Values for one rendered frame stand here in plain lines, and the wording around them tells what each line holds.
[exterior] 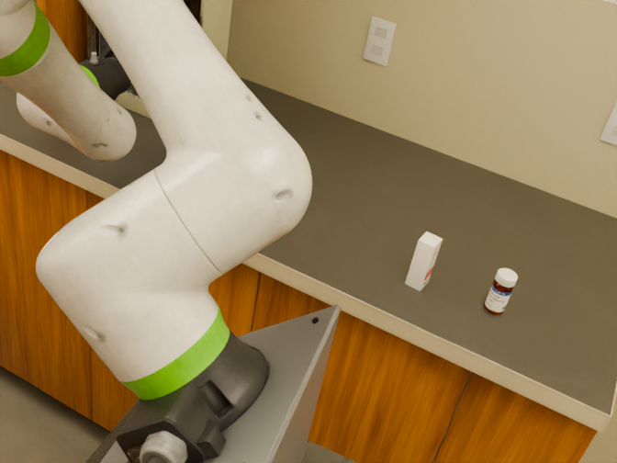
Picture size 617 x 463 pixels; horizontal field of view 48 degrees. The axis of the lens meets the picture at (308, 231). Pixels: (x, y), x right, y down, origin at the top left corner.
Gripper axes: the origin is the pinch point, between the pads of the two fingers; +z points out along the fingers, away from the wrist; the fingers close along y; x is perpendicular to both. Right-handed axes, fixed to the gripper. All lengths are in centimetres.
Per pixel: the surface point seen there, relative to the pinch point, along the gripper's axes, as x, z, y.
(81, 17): 2.6, 7.8, 31.7
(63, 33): 5.2, 1.8, 31.7
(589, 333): 20, -5, -103
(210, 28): -5.7, 8.6, -5.3
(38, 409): 115, -21, 25
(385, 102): 14, 49, -37
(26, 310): 75, -21, 26
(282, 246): 20, -19, -44
